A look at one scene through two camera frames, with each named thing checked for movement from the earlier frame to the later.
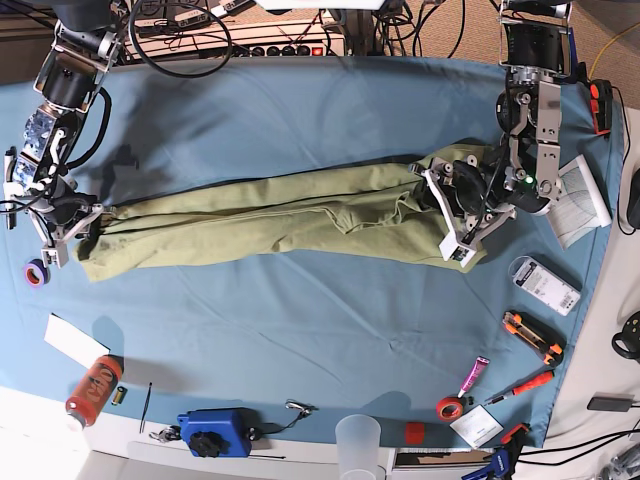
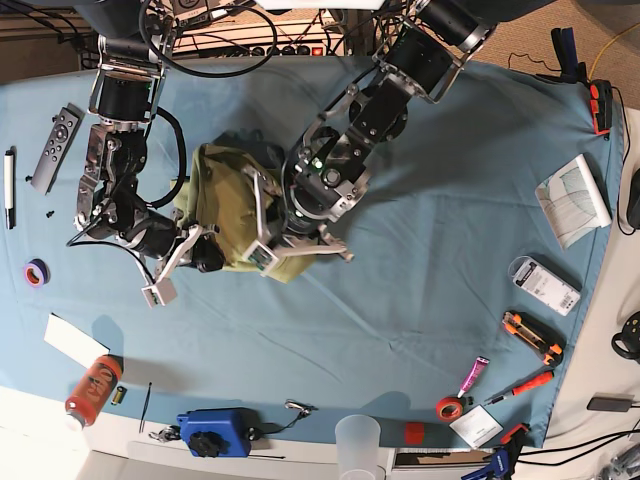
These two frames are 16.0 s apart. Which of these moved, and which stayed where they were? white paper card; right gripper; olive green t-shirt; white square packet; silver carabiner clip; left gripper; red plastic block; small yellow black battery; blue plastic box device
Moved: left gripper; olive green t-shirt; right gripper
Stayed: white square packet; blue plastic box device; white paper card; red plastic block; small yellow black battery; silver carabiner clip
